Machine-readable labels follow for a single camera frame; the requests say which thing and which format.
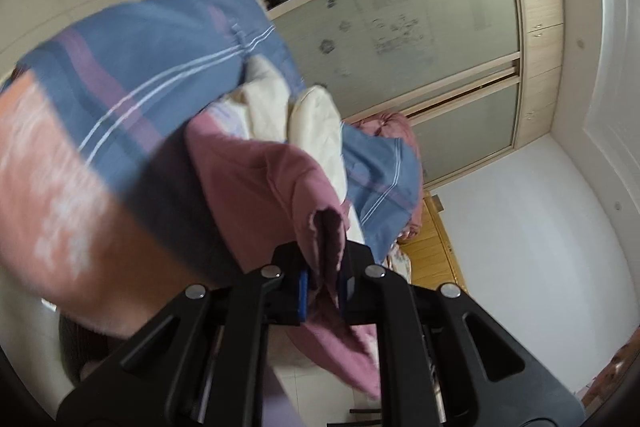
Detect light wooden wardrobe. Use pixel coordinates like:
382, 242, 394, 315
132, 0, 563, 192

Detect white and pink hooded jacket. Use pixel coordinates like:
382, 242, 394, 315
184, 56, 383, 400

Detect frosted plain sliding door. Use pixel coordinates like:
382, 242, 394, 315
405, 79, 518, 188

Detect floral bed sheet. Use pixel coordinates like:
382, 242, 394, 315
384, 241, 412, 280

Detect blue plaid duvet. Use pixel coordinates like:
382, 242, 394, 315
0, 0, 423, 260

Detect wooden headboard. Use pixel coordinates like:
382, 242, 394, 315
395, 191, 468, 294

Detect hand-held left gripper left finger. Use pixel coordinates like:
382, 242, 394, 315
56, 242, 311, 427

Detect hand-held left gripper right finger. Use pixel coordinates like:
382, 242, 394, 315
337, 241, 586, 427

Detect frosted floral sliding door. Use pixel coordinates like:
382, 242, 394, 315
270, 0, 521, 120

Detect pink quilt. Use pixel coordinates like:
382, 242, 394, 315
350, 111, 423, 243

